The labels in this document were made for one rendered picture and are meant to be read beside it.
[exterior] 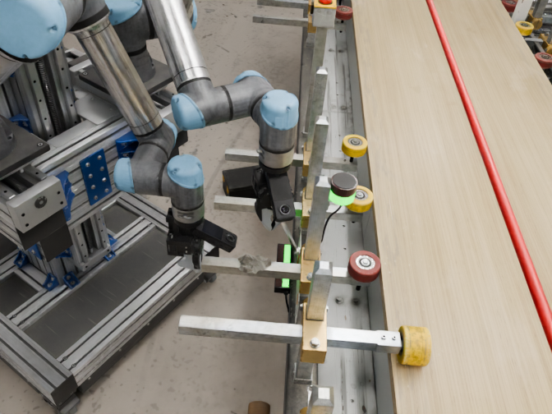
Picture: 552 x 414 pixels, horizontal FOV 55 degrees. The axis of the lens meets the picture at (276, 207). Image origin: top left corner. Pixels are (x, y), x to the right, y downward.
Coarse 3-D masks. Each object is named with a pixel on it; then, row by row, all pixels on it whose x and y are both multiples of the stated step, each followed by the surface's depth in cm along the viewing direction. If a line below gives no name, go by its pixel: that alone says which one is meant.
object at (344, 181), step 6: (336, 174) 120; (342, 174) 120; (348, 174) 121; (336, 180) 119; (342, 180) 119; (348, 180) 119; (354, 180) 119; (342, 186) 117; (348, 186) 117; (336, 210) 126; (330, 216) 127; (324, 228) 130
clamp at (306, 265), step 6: (300, 258) 141; (318, 258) 136; (306, 264) 135; (312, 264) 135; (306, 270) 133; (312, 270) 133; (300, 276) 134; (300, 282) 132; (306, 282) 131; (300, 288) 133; (306, 288) 132
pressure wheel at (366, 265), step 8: (352, 256) 133; (360, 256) 133; (368, 256) 133; (376, 256) 133; (352, 264) 131; (360, 264) 131; (368, 264) 131; (376, 264) 131; (352, 272) 131; (360, 272) 129; (368, 272) 129; (376, 272) 130; (360, 280) 131; (368, 280) 131; (360, 288) 139
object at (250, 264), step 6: (240, 258) 135; (246, 258) 134; (252, 258) 135; (258, 258) 136; (264, 258) 136; (246, 264) 134; (252, 264) 134; (258, 264) 133; (264, 264) 134; (270, 264) 135; (246, 270) 132; (252, 270) 133; (258, 270) 133
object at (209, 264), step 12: (204, 264) 134; (216, 264) 134; (228, 264) 134; (240, 264) 135; (276, 264) 135; (288, 264) 136; (300, 264) 136; (264, 276) 136; (276, 276) 135; (288, 276) 135; (336, 276) 134; (348, 276) 134
